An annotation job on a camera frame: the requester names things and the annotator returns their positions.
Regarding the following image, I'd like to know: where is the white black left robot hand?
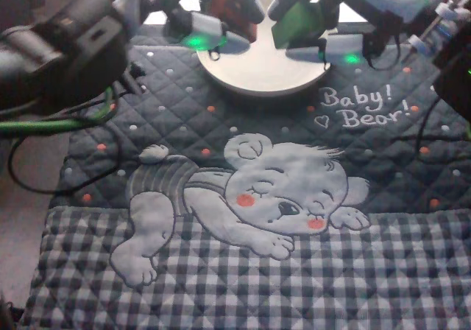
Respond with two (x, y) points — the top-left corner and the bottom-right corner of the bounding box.
(110, 0), (266, 55)

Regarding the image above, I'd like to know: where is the red object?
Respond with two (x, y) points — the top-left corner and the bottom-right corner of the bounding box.
(209, 0), (259, 43)

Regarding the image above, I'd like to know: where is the green object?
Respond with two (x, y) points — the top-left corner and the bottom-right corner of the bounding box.
(271, 0), (322, 50)

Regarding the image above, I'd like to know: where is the round white plate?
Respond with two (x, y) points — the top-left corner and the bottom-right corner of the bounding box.
(196, 15), (332, 97)

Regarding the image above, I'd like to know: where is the grey quilt with printed bear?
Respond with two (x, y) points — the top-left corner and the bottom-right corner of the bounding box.
(21, 24), (471, 330)

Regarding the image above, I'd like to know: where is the black cable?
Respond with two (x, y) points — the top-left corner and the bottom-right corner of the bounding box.
(389, 96), (471, 164)
(6, 81), (128, 195)

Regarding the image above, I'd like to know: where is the green cable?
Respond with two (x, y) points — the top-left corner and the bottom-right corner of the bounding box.
(0, 85), (116, 136)

